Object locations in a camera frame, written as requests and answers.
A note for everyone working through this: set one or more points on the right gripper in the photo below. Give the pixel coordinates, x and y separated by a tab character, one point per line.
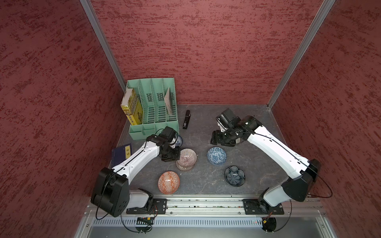
217	138

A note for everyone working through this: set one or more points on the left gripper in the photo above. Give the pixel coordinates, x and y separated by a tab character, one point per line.
175	156

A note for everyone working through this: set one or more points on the pink striped bowl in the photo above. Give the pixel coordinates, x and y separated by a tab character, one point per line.
187	161

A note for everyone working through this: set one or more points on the orange white pattern bowl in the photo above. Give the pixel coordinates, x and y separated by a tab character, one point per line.
169	182

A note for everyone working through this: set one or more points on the dark flower-shaped bowl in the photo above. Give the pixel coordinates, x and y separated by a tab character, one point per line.
234	176

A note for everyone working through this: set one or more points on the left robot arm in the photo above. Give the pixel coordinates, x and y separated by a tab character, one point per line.
112	191

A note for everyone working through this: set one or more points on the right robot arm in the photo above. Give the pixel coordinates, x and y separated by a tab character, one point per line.
302	173

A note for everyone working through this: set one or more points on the blue floral rimmed bowl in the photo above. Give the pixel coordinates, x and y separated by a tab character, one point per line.
179	141

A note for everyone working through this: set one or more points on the blue swirl pattern bowl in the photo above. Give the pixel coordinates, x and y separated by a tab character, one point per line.
216	156

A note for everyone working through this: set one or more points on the black stapler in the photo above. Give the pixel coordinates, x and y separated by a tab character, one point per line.
186	120

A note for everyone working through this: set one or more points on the dark blue book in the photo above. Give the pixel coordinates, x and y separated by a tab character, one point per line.
121	154

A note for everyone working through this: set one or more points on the green plastic desk organizer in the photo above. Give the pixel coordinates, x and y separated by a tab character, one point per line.
151	92

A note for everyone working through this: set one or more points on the yellow book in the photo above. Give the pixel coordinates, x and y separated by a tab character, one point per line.
132	107

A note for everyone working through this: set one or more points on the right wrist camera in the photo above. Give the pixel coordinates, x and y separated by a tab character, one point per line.
227	120

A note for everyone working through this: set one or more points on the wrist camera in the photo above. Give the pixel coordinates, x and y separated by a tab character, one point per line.
227	120
169	134

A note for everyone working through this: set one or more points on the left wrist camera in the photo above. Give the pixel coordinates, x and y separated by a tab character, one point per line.
169	134

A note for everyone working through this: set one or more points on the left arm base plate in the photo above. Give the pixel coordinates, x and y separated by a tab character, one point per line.
154	206

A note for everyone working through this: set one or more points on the aluminium mounting rail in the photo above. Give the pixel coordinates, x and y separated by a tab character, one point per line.
233	206

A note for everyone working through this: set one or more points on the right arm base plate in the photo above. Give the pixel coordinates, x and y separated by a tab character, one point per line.
256	207

